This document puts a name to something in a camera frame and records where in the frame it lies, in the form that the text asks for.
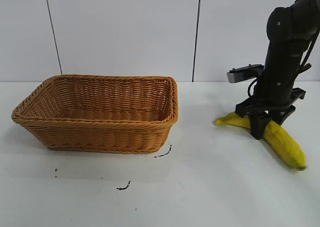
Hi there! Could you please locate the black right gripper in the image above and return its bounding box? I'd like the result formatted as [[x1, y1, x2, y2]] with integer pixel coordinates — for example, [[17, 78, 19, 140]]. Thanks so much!
[[234, 43, 307, 141]]

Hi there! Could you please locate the yellow banana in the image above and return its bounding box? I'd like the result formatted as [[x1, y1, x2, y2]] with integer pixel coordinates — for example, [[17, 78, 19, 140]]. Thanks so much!
[[215, 111, 308, 172]]

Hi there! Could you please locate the brown woven wicker basket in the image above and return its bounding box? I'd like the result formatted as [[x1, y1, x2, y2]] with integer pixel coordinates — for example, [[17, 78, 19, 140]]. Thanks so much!
[[11, 74, 180, 155]]

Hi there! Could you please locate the black camera cable loop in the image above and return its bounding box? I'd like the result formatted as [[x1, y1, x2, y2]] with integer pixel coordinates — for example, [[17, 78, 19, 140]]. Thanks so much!
[[247, 78, 259, 98]]

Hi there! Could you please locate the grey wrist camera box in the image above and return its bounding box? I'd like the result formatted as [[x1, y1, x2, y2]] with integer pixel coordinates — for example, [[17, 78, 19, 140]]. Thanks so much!
[[226, 64, 265, 84]]

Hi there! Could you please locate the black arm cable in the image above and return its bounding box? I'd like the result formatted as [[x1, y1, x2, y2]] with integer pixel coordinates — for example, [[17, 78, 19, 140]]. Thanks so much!
[[299, 33, 314, 74]]

